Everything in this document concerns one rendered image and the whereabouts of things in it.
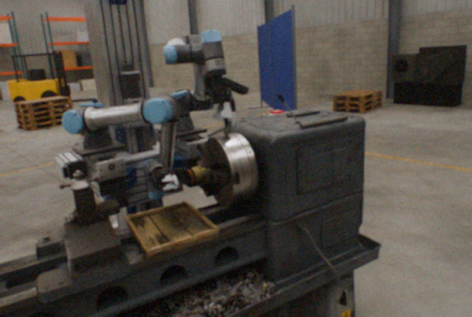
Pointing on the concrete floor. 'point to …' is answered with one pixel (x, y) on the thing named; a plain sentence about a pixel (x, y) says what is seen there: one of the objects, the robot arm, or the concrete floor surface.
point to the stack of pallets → (48, 112)
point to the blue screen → (278, 61)
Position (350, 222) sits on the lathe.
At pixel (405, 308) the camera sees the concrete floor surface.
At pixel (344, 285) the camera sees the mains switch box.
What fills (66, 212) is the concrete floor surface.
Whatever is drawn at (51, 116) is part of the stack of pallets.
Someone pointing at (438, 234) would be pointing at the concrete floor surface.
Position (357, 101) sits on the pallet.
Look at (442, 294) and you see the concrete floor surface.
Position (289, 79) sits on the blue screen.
